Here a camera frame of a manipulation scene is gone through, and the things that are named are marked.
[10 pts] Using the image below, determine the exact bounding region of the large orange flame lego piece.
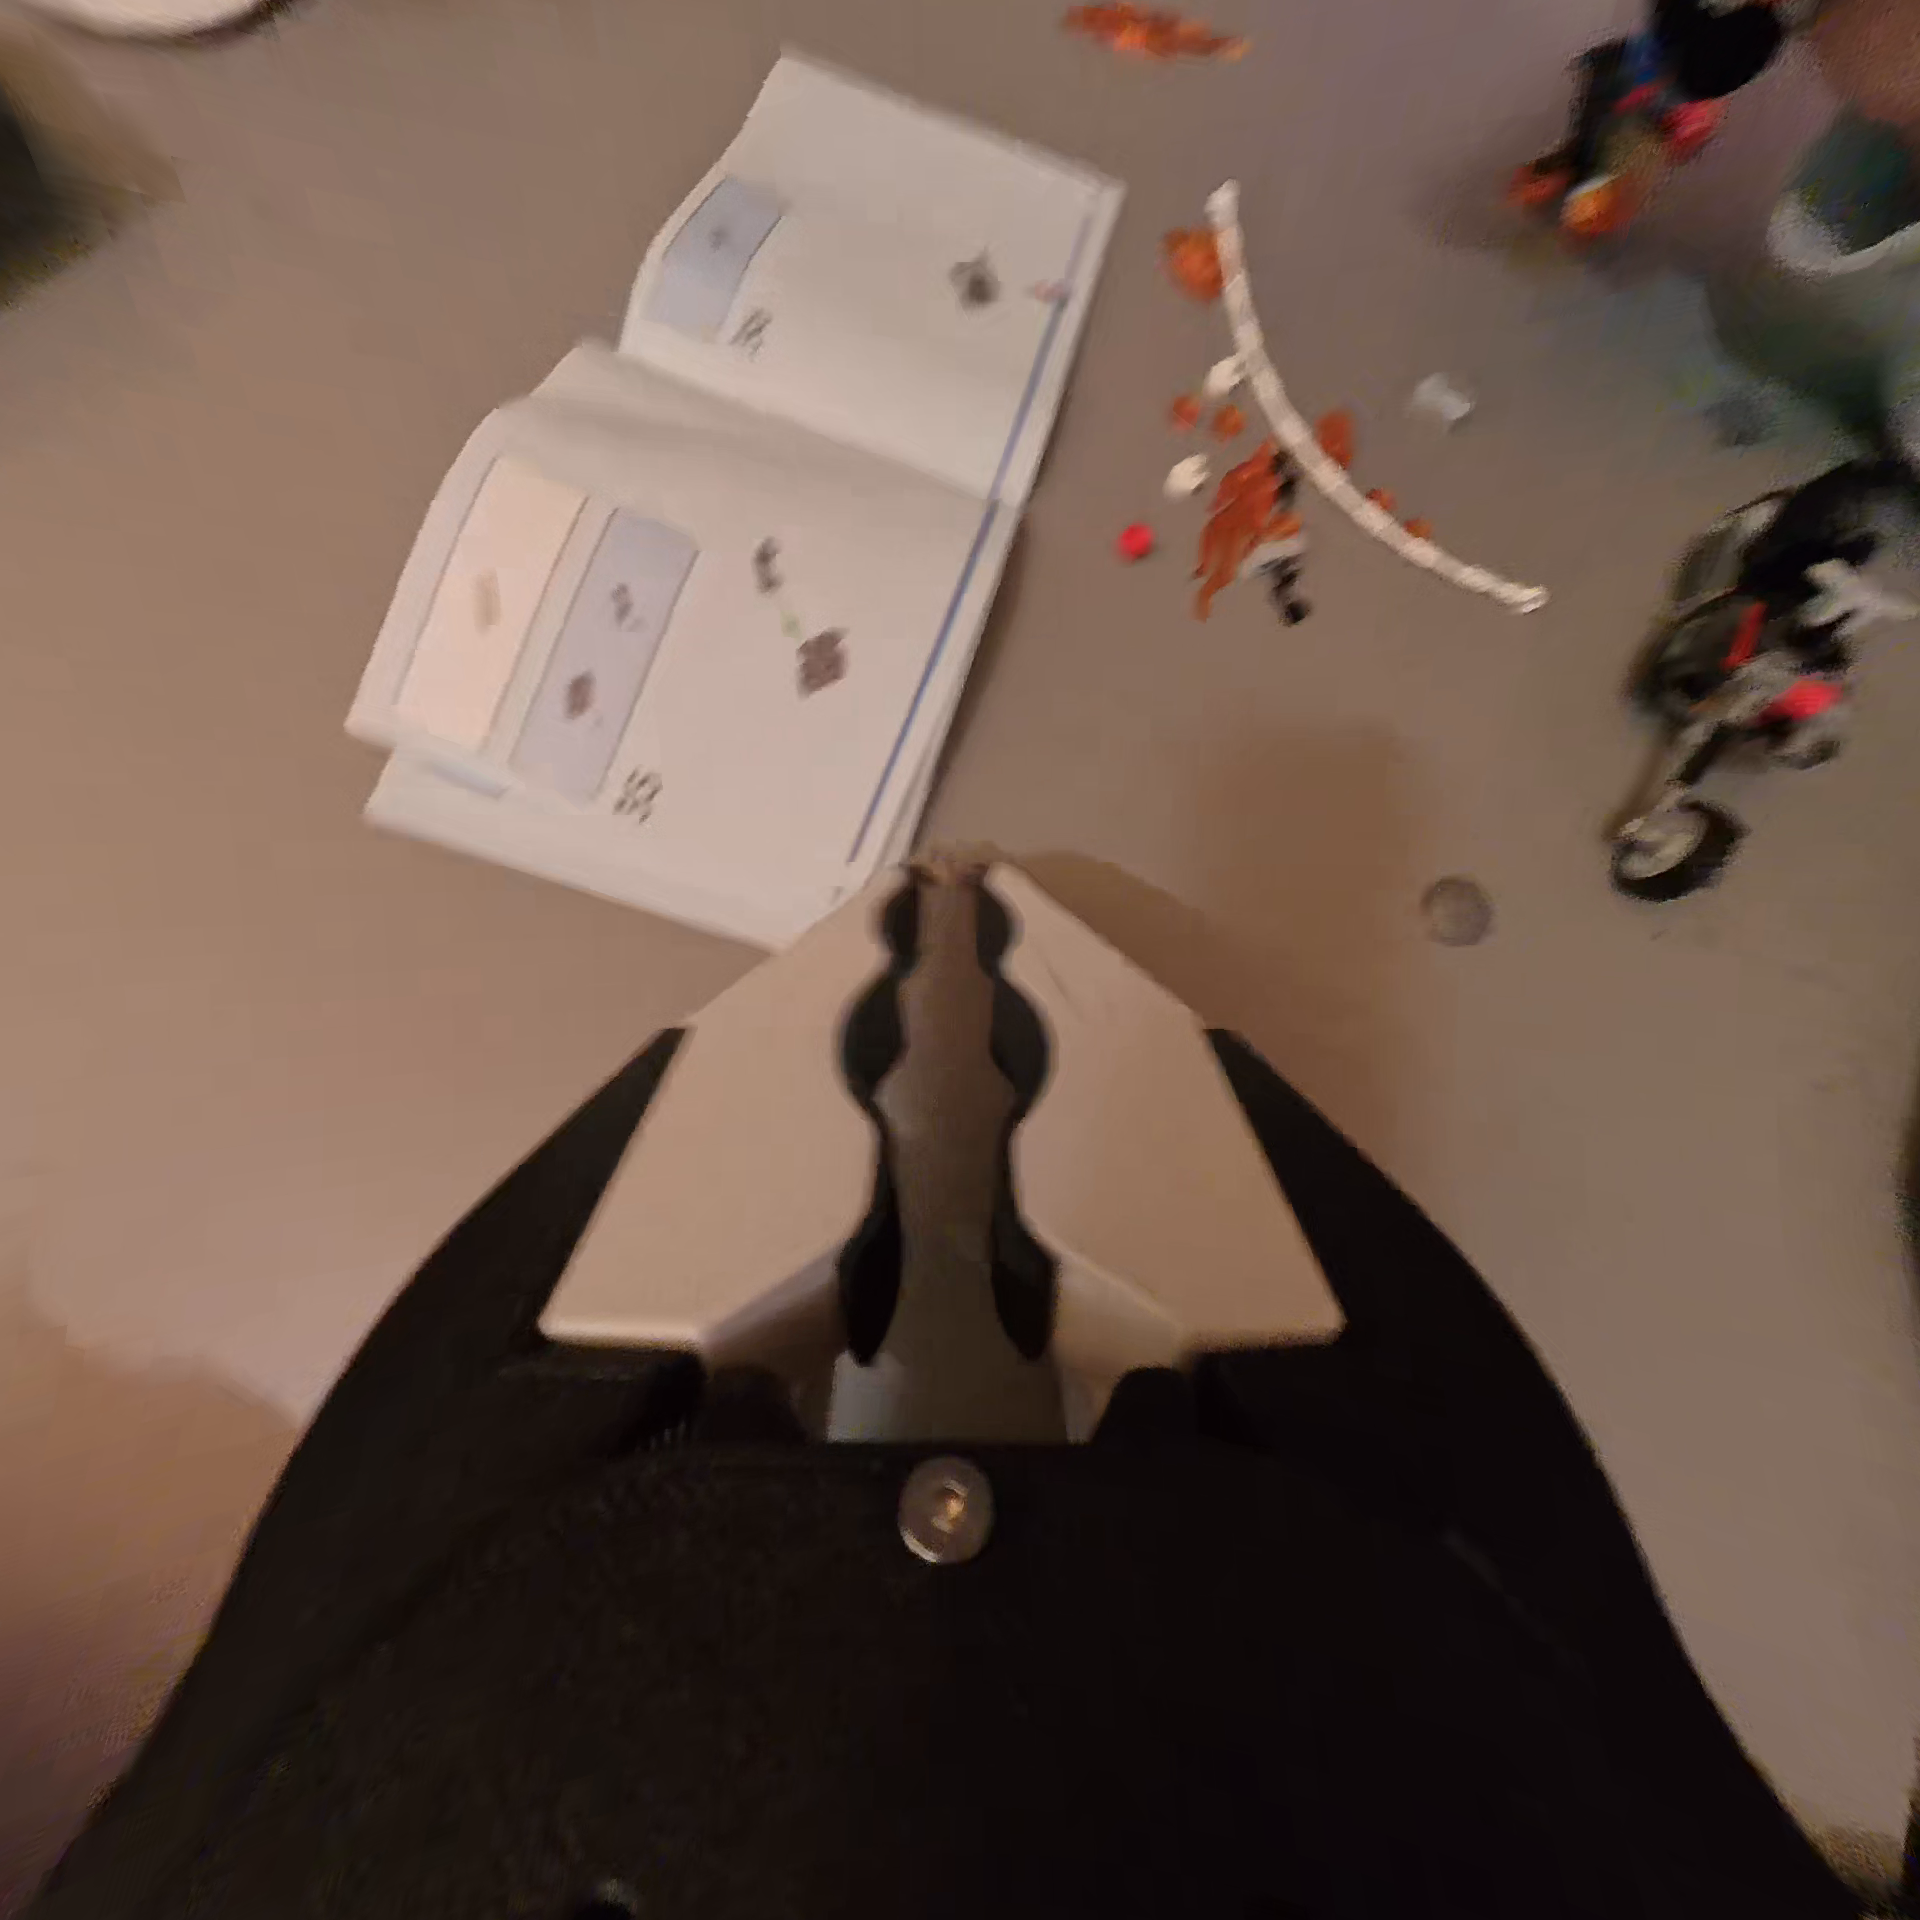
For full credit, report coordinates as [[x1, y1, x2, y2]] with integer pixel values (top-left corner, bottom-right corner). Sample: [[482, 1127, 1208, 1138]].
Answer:
[[1192, 442, 1307, 621]]

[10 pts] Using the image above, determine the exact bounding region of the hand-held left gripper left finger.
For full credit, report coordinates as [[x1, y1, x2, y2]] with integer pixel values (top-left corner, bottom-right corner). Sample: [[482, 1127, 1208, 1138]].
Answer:
[[537, 867, 926, 1414]]

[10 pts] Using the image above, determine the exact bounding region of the black and orange lego figure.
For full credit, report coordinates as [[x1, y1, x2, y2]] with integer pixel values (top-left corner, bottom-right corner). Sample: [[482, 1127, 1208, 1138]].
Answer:
[[1506, 0, 1789, 245]]

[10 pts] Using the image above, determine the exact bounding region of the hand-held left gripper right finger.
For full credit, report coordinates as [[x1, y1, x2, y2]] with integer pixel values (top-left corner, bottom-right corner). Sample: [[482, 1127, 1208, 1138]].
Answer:
[[971, 858, 1347, 1421]]

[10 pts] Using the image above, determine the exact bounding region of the lego motorcycle model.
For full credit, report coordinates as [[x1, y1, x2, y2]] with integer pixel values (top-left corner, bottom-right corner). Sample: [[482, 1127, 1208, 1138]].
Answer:
[[1605, 456, 1920, 906]]

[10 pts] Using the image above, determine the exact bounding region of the white lego chain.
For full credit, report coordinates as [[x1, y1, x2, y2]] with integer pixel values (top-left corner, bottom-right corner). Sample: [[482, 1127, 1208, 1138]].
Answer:
[[1203, 178, 1552, 618]]

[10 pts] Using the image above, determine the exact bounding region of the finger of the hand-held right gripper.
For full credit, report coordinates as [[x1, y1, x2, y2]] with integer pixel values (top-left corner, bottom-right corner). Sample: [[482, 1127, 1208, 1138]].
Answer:
[[1762, 104, 1920, 278]]

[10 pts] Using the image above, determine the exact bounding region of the white monitor stand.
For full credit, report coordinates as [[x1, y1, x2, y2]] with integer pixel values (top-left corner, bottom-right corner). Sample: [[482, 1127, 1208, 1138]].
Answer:
[[19, 0, 296, 40]]

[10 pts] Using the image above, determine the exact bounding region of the small orange flame lego piece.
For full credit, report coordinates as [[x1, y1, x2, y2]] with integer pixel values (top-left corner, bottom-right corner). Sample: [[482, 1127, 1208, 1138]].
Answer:
[[1064, 0, 1257, 66]]

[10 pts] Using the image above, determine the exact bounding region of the lego instruction booklet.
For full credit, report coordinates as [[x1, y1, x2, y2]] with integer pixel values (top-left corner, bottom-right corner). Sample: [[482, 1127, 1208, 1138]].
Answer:
[[344, 50, 1129, 951]]

